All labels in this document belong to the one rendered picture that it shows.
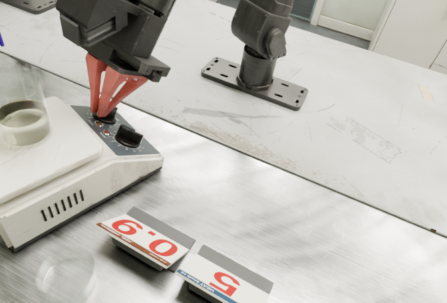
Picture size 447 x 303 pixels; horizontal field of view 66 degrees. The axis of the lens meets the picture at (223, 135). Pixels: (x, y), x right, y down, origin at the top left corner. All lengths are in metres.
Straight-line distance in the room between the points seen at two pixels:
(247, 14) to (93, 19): 0.28
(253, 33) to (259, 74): 0.09
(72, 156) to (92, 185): 0.04
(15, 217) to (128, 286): 0.13
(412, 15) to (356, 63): 1.83
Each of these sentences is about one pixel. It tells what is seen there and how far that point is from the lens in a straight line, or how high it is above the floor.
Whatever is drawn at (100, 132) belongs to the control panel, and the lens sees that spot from 0.46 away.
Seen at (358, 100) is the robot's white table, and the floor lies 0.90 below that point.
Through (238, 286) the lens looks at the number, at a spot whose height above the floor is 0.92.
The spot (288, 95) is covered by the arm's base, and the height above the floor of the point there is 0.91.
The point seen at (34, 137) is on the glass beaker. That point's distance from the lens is 0.41.
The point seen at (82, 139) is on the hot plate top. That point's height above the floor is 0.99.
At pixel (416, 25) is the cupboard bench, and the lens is 2.68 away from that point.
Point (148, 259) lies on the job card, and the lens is 0.40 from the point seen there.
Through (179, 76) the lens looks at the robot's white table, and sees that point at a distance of 0.67.
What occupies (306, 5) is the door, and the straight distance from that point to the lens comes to 3.32.
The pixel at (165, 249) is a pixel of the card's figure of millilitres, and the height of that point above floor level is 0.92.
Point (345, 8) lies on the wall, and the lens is 3.28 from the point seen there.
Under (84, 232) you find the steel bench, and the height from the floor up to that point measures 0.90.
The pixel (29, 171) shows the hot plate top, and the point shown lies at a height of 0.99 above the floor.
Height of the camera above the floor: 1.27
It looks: 43 degrees down
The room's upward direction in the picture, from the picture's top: 10 degrees clockwise
